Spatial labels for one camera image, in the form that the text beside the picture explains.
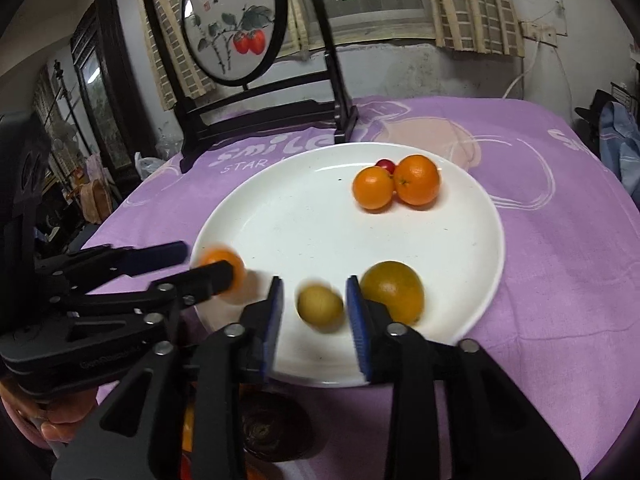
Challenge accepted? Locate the person's left hand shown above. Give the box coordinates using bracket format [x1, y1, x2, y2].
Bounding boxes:
[0, 382, 99, 445]

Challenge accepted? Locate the blue cloth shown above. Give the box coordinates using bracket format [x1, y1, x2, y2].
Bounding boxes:
[597, 100, 640, 188]

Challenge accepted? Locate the white cable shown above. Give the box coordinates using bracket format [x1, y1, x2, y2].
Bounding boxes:
[504, 39, 547, 102]

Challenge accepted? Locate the white round plate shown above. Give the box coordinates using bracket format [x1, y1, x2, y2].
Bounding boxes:
[190, 142, 505, 388]

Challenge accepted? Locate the small yellow-green fruit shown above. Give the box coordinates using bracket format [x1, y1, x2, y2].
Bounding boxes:
[297, 284, 346, 333]

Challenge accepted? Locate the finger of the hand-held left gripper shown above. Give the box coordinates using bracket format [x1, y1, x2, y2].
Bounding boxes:
[32, 241, 190, 295]
[47, 261, 236, 323]

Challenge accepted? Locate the white plastic bag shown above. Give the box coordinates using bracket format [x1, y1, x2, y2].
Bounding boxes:
[134, 155, 167, 182]

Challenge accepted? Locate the woven basket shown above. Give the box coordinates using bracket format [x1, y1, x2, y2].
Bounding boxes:
[79, 180, 110, 223]

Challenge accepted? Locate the purple printed tablecloth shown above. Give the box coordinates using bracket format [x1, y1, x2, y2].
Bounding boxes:
[80, 96, 640, 480]

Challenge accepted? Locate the small orange tangerine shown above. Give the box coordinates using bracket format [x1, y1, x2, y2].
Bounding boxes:
[196, 245, 247, 306]

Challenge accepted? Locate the round painted screen black stand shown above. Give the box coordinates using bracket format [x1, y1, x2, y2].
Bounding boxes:
[142, 0, 360, 175]

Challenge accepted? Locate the dark brown bowl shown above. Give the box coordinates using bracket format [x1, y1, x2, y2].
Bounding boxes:
[240, 389, 322, 464]

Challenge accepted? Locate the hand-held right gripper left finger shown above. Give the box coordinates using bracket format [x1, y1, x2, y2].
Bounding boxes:
[50, 276, 286, 480]

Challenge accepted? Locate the dark wooden cabinet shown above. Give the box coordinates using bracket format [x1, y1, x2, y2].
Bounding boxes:
[69, 0, 157, 182]

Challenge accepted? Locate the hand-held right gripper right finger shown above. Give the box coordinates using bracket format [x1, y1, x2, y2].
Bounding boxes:
[345, 275, 583, 480]

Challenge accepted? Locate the white wall outlet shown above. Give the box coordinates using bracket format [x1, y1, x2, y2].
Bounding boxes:
[519, 20, 559, 49]

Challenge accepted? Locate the large greenish orange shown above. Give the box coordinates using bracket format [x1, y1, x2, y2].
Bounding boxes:
[360, 260, 426, 327]

